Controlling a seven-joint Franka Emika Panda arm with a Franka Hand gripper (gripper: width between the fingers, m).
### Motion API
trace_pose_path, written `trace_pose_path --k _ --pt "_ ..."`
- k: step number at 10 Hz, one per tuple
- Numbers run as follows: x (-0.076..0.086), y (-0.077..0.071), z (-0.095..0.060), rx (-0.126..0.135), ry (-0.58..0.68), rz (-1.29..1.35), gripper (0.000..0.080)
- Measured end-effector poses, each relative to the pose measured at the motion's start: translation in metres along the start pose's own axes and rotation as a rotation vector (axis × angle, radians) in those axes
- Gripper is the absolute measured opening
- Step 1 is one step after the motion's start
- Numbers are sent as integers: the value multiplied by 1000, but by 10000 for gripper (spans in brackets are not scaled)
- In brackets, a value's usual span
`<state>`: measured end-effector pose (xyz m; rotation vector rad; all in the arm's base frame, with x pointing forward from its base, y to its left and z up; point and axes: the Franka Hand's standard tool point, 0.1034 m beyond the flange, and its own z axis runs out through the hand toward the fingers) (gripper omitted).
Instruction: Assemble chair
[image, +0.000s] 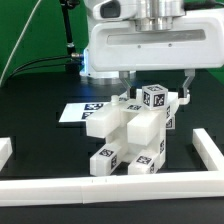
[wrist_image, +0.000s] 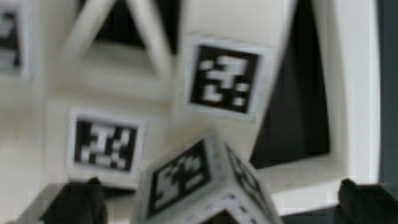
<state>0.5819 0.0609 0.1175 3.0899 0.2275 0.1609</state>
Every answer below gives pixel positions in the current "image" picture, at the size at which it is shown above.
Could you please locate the white tagged cube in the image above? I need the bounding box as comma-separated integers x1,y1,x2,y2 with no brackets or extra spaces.
142,84,168,110
166,117,175,130

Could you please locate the white block at left edge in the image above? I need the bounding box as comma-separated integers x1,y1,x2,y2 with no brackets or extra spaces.
0,137,12,171

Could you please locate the white cable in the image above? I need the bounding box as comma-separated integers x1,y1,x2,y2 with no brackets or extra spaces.
0,0,43,84

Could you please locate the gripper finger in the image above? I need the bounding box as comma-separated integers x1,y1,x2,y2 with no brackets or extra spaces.
178,69,196,98
119,71,136,99

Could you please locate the white chair back frame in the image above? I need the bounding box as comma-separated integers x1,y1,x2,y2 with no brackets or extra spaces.
86,88,190,138

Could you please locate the black cable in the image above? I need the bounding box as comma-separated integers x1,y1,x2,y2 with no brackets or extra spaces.
6,54,84,79

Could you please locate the white marker base plate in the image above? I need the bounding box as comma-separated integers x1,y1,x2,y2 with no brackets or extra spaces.
59,102,106,123

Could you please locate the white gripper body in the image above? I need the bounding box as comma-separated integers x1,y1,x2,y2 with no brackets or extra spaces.
87,0,224,71

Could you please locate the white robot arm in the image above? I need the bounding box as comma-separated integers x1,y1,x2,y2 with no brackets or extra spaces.
84,0,224,91

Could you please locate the white L-shaped fence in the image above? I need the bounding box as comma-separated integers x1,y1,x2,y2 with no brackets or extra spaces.
0,128,224,207

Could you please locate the white chair seat block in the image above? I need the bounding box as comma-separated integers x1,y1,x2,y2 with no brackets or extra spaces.
106,110,166,169

